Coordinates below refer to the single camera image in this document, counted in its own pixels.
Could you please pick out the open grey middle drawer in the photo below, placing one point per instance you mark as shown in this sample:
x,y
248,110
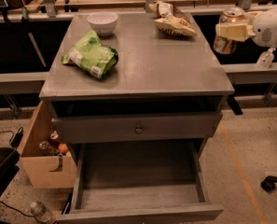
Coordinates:
x,y
148,182

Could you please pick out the yellow brown chip bag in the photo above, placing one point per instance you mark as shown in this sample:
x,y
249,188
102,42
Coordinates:
x,y
170,20

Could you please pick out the grey drawer cabinet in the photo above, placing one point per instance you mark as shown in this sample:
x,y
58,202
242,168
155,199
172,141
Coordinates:
x,y
155,74

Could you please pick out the green chip bag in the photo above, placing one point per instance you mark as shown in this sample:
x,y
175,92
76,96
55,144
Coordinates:
x,y
89,54

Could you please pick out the black power adapter with cable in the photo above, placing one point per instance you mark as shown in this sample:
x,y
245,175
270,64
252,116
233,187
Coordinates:
x,y
15,138

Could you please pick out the clear sanitizer pump bottle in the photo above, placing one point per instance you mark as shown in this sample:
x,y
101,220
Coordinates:
x,y
265,59

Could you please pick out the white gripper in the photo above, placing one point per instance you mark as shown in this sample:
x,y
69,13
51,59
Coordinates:
x,y
266,27

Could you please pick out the red white can in crate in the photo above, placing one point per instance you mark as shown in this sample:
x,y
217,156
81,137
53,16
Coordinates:
x,y
54,139

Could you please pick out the black chair base leg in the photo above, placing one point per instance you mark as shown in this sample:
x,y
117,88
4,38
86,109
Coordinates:
x,y
269,183

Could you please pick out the orange fruit in crate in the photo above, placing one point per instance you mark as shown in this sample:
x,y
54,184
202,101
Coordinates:
x,y
63,148

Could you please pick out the white bowl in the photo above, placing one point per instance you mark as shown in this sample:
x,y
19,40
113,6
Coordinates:
x,y
103,23

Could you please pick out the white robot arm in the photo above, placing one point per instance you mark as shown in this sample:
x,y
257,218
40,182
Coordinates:
x,y
239,25

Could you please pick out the wooden crate on floor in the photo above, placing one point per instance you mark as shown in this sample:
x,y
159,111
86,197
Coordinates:
x,y
44,171

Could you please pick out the grey top drawer with knob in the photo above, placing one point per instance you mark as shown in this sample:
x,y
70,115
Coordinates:
x,y
101,129

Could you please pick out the clear bottle in crate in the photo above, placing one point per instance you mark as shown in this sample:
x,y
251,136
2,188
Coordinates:
x,y
46,148

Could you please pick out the black chair seat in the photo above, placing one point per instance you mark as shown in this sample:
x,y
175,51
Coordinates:
x,y
9,158

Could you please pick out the clear plastic water bottle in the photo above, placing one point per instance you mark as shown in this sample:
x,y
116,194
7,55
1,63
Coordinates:
x,y
41,213

